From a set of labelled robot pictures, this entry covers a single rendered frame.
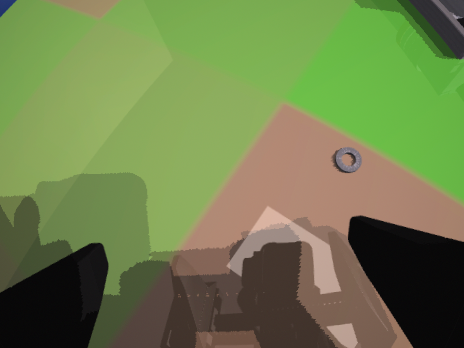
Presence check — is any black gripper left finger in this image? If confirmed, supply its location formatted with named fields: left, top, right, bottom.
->
left=0, top=242, right=109, bottom=348

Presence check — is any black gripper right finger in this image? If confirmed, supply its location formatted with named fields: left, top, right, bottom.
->
left=348, top=215, right=464, bottom=348

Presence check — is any grey metal washer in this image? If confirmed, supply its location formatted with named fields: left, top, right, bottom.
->
left=335, top=147, right=363, bottom=173

